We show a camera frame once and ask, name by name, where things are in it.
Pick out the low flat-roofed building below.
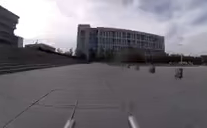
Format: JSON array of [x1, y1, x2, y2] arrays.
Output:
[[24, 42, 57, 54]]

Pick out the grey paved plaza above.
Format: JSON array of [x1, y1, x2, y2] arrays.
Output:
[[0, 62, 207, 128]]

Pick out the grey stone steps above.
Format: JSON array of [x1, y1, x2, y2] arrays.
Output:
[[0, 44, 82, 77]]

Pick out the row of stone bollards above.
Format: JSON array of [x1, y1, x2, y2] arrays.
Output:
[[125, 63, 184, 80]]

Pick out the large glass-fronted building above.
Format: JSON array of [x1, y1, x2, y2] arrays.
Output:
[[75, 23, 166, 63]]

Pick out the row of trees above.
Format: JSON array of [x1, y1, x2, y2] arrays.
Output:
[[86, 46, 207, 66]]

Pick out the robot's own part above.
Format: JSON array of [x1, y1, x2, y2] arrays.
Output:
[[127, 114, 140, 128], [63, 118, 76, 128]]

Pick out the dark building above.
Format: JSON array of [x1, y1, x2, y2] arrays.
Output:
[[0, 0, 24, 48]]

